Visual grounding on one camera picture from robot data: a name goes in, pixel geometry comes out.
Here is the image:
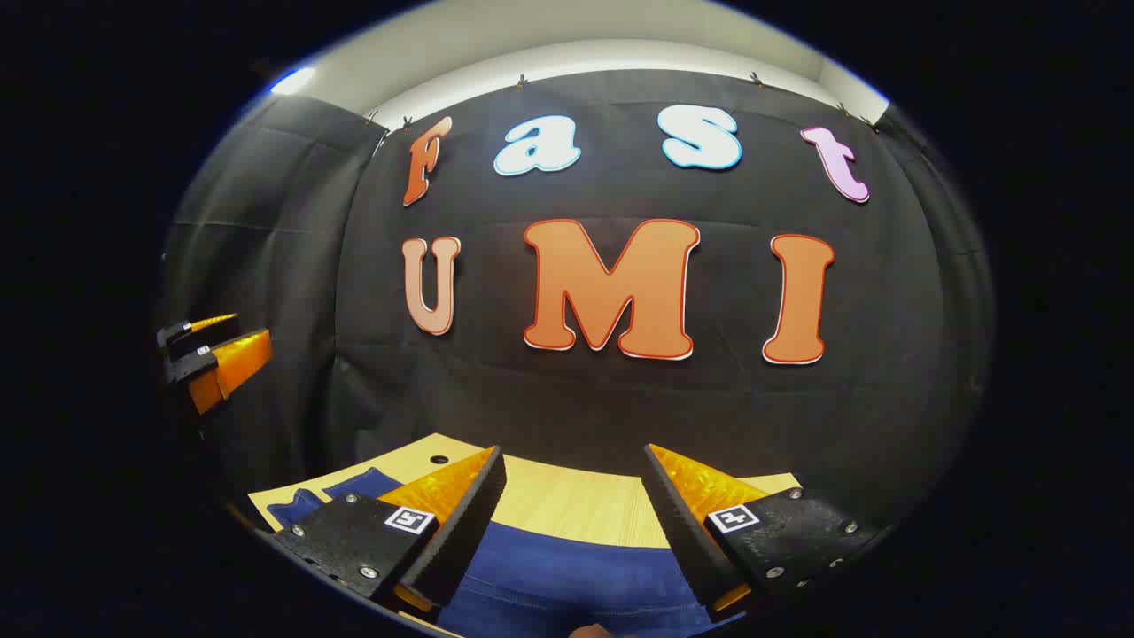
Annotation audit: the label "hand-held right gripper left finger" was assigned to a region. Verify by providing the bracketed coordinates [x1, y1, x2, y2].
[268, 445, 509, 615]

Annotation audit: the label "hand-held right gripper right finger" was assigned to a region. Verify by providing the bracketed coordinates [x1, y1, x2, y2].
[643, 442, 889, 623]

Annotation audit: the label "blue jeans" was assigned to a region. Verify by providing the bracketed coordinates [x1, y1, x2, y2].
[266, 467, 723, 638]

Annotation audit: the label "black backdrop cloth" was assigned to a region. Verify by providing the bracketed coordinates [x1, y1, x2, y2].
[159, 69, 993, 533]

